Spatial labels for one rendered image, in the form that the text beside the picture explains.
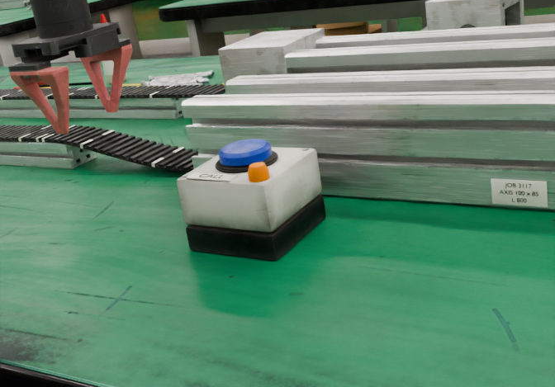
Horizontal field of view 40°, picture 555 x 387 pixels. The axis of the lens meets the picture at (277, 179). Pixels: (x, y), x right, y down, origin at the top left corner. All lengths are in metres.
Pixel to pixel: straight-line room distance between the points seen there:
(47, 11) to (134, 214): 0.25
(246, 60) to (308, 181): 0.33
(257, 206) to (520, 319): 0.19
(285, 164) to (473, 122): 0.14
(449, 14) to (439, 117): 0.46
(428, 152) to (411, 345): 0.20
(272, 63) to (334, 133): 0.26
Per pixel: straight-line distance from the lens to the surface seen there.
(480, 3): 1.01
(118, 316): 0.52
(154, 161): 0.79
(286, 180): 0.54
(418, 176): 0.60
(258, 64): 0.87
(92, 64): 0.89
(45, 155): 0.91
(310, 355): 0.43
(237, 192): 0.53
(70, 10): 0.82
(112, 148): 0.83
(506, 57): 0.75
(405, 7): 2.26
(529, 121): 0.57
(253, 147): 0.56
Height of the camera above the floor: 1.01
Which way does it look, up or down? 19 degrees down
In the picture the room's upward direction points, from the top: 9 degrees counter-clockwise
